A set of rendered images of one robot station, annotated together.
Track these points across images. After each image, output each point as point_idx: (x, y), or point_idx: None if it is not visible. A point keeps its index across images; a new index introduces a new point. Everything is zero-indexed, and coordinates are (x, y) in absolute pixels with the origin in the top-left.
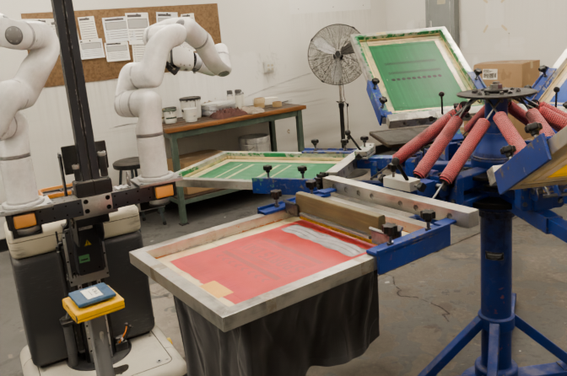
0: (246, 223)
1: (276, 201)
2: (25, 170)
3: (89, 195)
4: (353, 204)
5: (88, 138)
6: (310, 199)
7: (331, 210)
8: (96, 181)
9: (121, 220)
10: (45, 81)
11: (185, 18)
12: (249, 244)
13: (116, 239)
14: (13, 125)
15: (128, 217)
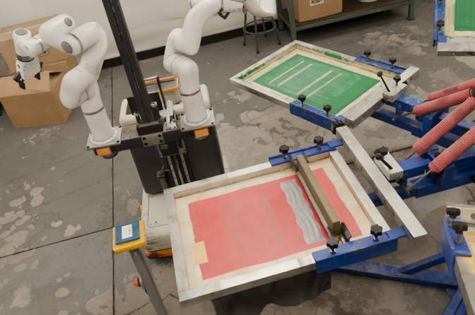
0: (255, 172)
1: (283, 154)
2: (99, 121)
3: (146, 133)
4: (345, 170)
5: (142, 96)
6: (302, 169)
7: (312, 188)
8: (150, 125)
9: None
10: (100, 67)
11: None
12: (247, 198)
13: None
14: (84, 96)
15: None
